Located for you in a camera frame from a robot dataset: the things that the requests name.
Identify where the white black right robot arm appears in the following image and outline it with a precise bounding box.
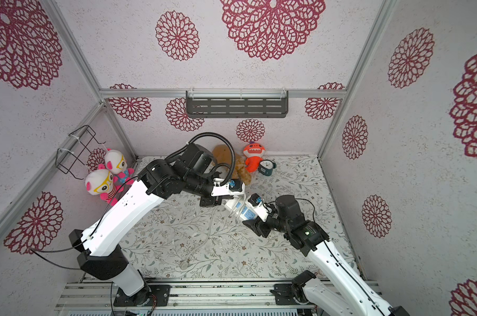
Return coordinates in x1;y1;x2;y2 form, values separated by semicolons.
241;194;408;315

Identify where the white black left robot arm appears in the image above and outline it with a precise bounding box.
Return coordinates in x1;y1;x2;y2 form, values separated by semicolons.
69;140;236;306

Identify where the floral table mat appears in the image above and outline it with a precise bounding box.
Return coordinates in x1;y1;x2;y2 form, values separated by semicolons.
121;155;357;279

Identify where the brown plush toy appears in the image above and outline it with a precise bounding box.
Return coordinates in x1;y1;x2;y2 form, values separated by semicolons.
212;144;252;186

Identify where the teal alarm clock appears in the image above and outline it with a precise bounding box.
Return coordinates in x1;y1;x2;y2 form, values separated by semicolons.
258;159;277;176

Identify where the red shark plush toy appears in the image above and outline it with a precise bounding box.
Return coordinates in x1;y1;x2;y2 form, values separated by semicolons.
242;143;266;173

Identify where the white plush blue dotted shirt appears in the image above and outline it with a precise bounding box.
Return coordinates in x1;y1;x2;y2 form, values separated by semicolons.
98;149;134;186

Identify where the white plush red striped shirt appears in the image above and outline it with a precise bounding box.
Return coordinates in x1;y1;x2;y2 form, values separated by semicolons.
84;169;123;206

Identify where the black left arm hose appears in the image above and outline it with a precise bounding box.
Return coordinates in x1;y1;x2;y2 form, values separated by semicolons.
165;132;236;186

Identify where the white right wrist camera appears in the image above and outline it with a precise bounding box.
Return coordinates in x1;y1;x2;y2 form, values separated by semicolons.
247;194;269;222

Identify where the grey wall shelf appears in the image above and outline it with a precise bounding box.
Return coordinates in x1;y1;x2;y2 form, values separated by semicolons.
185;90;289;119

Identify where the black wire basket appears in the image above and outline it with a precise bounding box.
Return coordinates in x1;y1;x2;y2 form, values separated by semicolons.
54;125;108;180

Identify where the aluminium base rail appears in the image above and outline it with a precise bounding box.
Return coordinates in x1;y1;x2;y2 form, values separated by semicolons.
55;279;316;315

